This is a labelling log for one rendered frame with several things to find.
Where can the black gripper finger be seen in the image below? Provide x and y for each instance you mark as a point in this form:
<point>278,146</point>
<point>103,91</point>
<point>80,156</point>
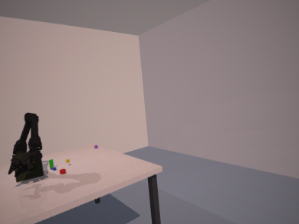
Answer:
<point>12,167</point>
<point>20,170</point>

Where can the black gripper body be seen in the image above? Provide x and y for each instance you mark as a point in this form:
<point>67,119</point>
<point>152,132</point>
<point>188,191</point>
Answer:
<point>20,162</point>

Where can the red block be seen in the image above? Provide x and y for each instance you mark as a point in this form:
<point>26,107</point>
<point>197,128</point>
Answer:
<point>62,171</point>

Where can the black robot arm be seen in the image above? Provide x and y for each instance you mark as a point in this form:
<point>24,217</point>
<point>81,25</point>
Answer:
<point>31,123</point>

